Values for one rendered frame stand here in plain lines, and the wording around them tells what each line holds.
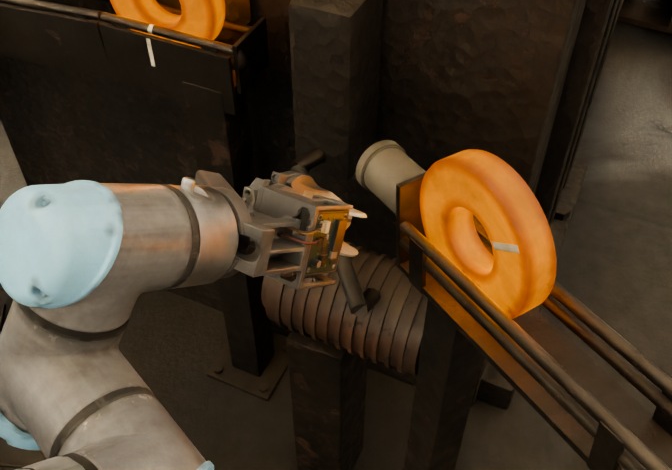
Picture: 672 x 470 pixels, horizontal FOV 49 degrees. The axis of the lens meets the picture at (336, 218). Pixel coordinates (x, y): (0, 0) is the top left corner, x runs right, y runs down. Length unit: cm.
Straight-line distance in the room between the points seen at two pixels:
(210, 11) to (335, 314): 39
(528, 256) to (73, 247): 35
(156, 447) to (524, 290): 33
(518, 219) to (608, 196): 124
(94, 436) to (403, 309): 46
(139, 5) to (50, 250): 59
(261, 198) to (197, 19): 38
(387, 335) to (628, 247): 97
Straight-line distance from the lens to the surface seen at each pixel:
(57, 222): 45
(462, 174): 64
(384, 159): 77
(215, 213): 53
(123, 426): 47
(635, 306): 163
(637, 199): 186
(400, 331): 85
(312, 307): 87
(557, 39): 85
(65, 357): 51
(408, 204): 72
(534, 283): 63
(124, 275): 48
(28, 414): 52
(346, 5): 80
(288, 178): 65
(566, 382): 61
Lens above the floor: 119
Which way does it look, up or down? 45 degrees down
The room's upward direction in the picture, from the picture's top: straight up
